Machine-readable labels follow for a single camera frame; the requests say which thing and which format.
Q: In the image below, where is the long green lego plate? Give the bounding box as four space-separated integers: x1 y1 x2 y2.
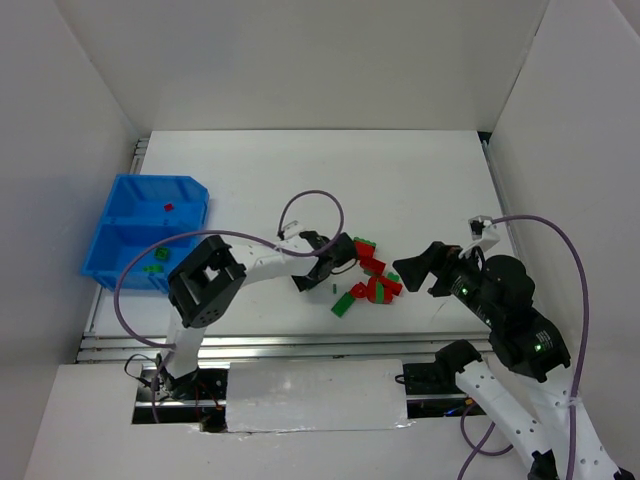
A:
331 292 356 318

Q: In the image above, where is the green square lego brick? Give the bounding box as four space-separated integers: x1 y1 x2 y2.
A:
153 247 170 261

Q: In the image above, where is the green lego plate piece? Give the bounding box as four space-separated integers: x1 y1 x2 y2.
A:
143 264 164 273

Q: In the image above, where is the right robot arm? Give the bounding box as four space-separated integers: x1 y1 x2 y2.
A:
393 242 633 479

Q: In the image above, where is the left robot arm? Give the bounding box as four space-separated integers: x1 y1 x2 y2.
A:
156 230 357 399

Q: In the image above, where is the red rounded lego block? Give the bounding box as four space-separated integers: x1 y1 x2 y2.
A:
353 237 377 260

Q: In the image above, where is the red green striped rounded lego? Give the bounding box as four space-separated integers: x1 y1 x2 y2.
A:
366 277 393 304

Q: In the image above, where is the red arch lego piece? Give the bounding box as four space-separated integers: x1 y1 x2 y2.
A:
349 282 368 299

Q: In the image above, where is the blue plastic divided bin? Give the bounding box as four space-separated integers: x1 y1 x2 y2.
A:
82 174 209 294

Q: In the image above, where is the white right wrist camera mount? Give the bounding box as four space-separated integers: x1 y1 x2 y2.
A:
469 215 500 254

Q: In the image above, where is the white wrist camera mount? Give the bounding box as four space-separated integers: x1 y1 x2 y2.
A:
277 220 304 241
469 215 500 254

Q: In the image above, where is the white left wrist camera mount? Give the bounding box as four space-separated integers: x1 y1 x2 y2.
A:
277 220 304 241

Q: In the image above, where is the aluminium table rail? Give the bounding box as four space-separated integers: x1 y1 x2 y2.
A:
74 334 496 364

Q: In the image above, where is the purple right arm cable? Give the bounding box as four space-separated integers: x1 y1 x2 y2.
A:
457 214 590 480

